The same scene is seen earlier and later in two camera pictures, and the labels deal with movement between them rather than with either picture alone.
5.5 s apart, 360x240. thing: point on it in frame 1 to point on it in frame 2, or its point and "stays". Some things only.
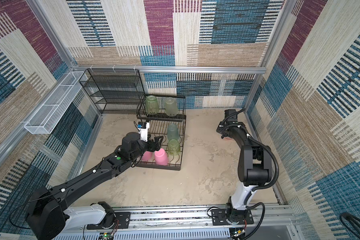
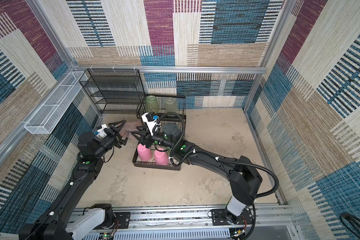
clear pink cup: x=227 y=139 to x=126 y=132
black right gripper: x=219 y=128 to x=146 y=138
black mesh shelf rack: x=114 y=91 stays
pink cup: x=147 y=156 stays
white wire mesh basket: x=47 y=118 stays
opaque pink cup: x=161 y=157 stays
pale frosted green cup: x=171 y=108 stays
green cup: x=151 y=104 stays
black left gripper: x=157 y=146 to x=115 y=137
